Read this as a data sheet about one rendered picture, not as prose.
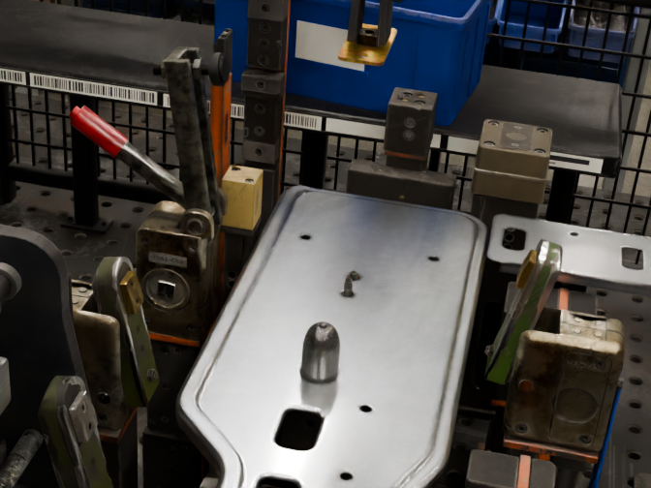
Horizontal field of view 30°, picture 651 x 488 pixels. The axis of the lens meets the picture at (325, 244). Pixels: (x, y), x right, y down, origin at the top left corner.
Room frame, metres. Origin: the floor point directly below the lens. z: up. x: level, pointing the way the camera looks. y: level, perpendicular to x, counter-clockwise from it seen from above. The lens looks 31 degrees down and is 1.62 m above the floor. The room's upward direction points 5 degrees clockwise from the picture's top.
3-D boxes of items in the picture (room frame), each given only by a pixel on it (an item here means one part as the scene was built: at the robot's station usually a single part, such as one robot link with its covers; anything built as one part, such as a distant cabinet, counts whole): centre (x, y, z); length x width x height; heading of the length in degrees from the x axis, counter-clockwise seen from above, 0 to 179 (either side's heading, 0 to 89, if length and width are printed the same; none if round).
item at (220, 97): (1.08, 0.11, 0.95); 0.03 x 0.01 x 0.50; 171
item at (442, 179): (1.21, -0.08, 0.85); 0.12 x 0.03 x 0.30; 81
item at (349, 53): (0.96, -0.02, 1.25); 0.08 x 0.04 x 0.01; 171
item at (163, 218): (0.98, 0.14, 0.88); 0.07 x 0.06 x 0.35; 81
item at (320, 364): (0.83, 0.00, 1.02); 0.03 x 0.03 x 0.07
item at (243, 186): (1.05, 0.09, 0.88); 0.04 x 0.04 x 0.36; 81
